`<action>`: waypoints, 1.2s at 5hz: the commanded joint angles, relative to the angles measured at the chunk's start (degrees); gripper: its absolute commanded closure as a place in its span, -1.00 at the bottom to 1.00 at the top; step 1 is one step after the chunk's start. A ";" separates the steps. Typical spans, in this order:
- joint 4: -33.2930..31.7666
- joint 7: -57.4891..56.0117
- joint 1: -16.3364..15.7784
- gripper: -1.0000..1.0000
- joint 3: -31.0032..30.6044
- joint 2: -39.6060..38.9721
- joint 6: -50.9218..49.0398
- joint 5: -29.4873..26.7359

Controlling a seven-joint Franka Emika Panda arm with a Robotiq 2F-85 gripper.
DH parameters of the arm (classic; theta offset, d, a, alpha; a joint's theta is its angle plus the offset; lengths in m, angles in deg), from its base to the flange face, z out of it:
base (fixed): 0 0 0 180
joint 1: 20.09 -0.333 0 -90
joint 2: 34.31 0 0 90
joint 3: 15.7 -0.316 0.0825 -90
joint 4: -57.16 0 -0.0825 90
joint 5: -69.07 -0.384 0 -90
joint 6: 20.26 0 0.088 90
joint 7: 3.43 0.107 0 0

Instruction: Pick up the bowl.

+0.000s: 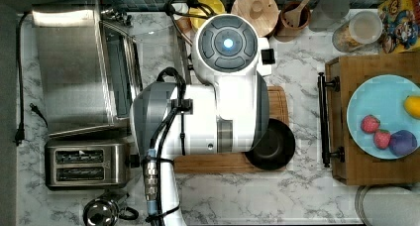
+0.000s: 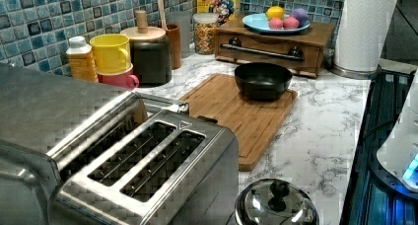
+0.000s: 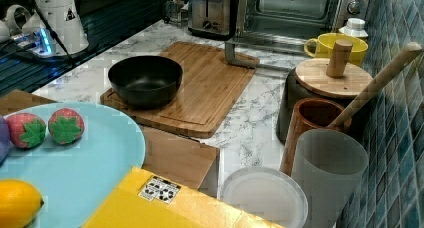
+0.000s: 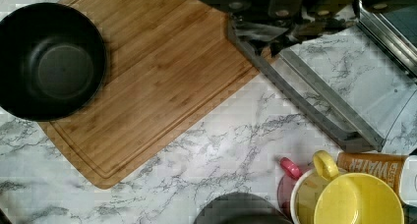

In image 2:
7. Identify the black bowl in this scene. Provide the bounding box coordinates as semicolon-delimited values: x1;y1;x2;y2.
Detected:
234;62;293;101

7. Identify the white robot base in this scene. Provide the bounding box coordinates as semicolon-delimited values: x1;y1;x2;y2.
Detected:
368;70;417;200

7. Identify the bamboo cutting board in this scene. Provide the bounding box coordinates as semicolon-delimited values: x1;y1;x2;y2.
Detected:
181;74;298;172

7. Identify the brown wooden utensil holder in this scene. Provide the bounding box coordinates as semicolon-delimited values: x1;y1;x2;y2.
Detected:
166;24;181;69

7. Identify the dark canister with wooden lid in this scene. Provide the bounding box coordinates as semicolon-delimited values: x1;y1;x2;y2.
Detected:
121;10;172;87

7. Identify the cereal jar with white lid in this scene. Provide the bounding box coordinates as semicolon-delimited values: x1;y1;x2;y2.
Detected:
193;13;217;54

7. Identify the pink mug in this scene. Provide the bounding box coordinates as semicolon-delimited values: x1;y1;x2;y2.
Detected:
98;64;140;89

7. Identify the frosted translucent cup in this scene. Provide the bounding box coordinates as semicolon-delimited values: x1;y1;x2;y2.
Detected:
166;11;191;58

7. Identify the light blue plate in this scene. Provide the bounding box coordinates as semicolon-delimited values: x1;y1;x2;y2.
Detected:
242;14;311;34

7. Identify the yellow cereal box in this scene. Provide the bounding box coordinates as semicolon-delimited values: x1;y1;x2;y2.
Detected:
196;0;240;24

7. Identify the left toy strawberry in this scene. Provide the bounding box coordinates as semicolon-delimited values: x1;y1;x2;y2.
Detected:
268;18;283;30

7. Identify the toy strawberry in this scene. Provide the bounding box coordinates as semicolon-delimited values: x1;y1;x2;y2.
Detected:
283;16;299;30
268;18;283;30

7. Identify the wooden drawer box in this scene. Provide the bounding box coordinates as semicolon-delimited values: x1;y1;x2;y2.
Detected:
215;18;334;78

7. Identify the yellow mug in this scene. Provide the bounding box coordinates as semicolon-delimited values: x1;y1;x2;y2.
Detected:
90;34;131;75

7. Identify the steel pot lid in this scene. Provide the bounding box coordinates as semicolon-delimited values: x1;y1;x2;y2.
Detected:
235;179;319;225

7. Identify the yellow toy lemon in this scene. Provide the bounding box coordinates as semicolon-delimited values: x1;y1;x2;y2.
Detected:
265;6;285;20

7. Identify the right toy strawberry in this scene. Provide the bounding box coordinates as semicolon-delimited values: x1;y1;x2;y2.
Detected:
283;16;299;30

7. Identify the purple toy fruit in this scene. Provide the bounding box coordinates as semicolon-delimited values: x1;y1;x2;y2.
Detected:
290;8;309;28

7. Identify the orange bottle with white cap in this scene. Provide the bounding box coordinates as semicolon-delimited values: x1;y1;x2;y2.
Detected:
66;37;99;82

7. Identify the stainless steel toaster oven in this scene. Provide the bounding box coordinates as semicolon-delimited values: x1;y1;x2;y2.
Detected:
0;63;190;225

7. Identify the white paper towel roll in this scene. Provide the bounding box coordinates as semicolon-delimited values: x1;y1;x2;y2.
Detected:
328;0;397;80

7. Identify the wooden utensil handle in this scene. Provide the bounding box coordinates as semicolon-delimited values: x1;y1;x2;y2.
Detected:
157;0;168;31

